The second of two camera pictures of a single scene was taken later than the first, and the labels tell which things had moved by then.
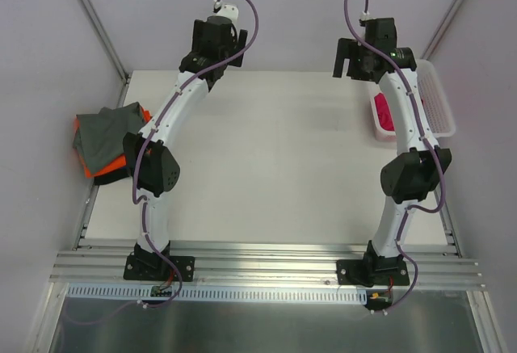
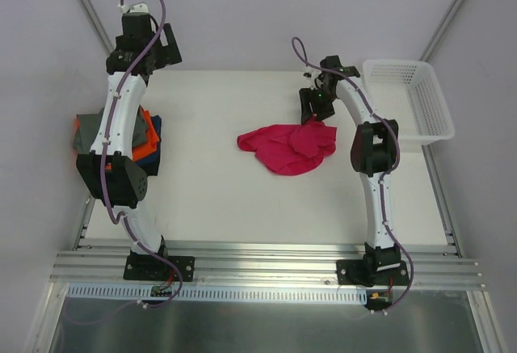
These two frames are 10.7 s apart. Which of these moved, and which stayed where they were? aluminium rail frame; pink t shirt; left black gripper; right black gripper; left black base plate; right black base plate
Moved: pink t shirt; left black gripper; right black gripper
Stayed: aluminium rail frame; right black base plate; left black base plate
